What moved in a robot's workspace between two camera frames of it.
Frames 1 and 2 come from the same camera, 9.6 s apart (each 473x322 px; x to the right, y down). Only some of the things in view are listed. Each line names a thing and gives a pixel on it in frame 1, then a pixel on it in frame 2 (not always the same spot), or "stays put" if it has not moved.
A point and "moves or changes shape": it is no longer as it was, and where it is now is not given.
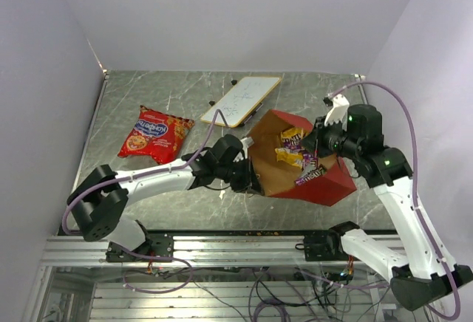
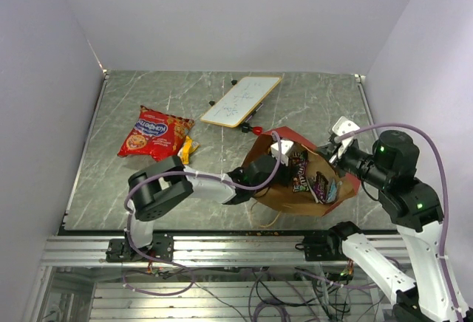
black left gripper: x=248 y=180 → x=288 y=172
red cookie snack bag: x=157 y=136 stays put
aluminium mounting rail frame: x=213 y=278 stays put
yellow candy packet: x=294 y=157 → x=188 y=148
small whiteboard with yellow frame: x=242 y=100 stays put
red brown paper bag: x=284 y=166 moves or changes shape
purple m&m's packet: x=309 y=172 → x=325 y=190
